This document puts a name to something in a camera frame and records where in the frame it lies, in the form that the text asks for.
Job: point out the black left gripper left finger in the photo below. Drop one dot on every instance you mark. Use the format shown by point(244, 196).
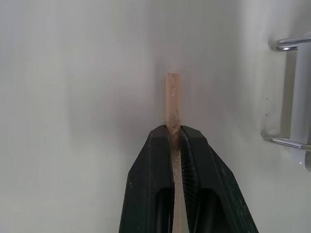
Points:
point(145, 179)

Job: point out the wooden chopstick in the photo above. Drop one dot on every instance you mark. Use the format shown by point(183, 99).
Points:
point(173, 104)

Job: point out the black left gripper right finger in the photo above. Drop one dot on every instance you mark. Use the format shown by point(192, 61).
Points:
point(213, 184)

